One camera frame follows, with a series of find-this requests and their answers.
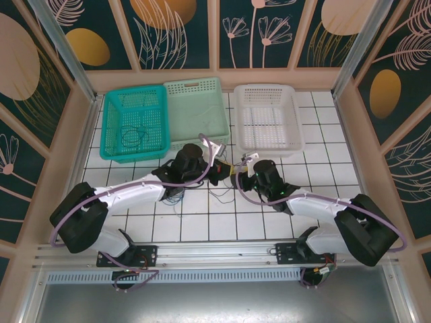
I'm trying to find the blue thin cable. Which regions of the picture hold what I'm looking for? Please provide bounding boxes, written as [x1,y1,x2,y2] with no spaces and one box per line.
[160,186,237,219]

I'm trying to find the white thin cable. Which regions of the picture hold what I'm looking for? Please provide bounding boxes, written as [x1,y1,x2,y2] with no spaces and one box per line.
[197,103,220,133]

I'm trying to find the pale green perforated basket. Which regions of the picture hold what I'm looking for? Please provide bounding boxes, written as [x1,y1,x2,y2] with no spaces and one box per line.
[163,76,232,152]

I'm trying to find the white perforated basket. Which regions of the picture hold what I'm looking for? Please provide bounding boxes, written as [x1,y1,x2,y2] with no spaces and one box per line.
[233,83,306,158]

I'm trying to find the teal perforated basket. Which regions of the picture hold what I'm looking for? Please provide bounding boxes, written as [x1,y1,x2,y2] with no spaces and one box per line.
[99,84,170,165]

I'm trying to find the green circuit board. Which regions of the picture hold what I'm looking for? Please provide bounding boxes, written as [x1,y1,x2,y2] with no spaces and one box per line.
[314,264,337,280]

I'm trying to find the grey metal panel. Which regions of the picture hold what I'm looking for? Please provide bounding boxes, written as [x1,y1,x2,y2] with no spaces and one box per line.
[33,281,408,323]

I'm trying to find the black thin cable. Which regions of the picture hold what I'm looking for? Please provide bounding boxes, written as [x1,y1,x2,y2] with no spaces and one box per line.
[119,124,151,147]

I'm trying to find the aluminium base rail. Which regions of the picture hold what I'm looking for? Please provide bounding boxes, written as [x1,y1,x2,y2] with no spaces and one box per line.
[32,237,400,270]

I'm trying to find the slotted grey cable duct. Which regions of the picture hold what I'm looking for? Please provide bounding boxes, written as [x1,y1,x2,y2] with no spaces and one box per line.
[46,268,304,284]

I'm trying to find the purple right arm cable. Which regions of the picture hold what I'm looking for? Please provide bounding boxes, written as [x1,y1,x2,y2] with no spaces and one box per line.
[234,161,407,289]

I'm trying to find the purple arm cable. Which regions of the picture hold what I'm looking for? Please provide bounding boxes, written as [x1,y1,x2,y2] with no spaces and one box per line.
[49,133,216,293]
[234,161,407,289]

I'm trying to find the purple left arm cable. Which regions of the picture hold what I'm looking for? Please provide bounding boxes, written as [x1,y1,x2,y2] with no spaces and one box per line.
[49,133,216,293]

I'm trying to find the aluminium frame post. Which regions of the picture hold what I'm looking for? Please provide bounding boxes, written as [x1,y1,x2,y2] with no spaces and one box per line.
[28,0,99,104]
[331,0,395,98]

